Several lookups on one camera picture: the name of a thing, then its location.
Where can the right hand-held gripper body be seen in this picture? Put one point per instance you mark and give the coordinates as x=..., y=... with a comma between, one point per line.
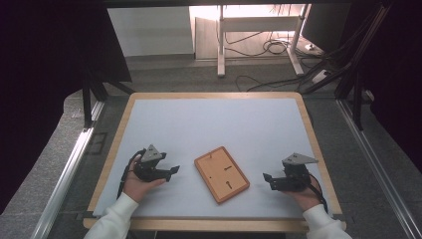
x=295, y=179

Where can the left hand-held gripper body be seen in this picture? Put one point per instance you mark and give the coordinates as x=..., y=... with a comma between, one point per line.
x=149, y=171

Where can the orange wooden tray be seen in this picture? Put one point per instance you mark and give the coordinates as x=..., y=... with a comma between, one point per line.
x=220, y=174

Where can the person's left hand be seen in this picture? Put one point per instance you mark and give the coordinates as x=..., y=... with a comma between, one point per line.
x=136, y=187

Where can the person's right hand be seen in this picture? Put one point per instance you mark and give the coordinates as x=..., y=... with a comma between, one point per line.
x=308, y=199

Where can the dark floor hatch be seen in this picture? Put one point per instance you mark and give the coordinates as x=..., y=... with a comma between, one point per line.
x=98, y=143

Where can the white table mat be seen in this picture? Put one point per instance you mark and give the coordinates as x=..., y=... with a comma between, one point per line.
x=215, y=119

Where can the black metal stand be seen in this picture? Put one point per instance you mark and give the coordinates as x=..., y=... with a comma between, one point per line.
x=87, y=106
x=357, y=106

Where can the white power strip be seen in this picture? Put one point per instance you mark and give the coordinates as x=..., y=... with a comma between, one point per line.
x=321, y=76

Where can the black curtain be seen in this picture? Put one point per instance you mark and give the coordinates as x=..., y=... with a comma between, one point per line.
x=398, y=83
x=43, y=66

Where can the aluminium rail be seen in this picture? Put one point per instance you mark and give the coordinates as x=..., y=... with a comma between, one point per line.
x=375, y=156
x=66, y=169

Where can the white wall panel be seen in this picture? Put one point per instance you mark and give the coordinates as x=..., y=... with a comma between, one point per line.
x=149, y=31

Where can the white desk frame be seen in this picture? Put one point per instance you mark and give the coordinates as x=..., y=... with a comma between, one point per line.
x=258, y=24

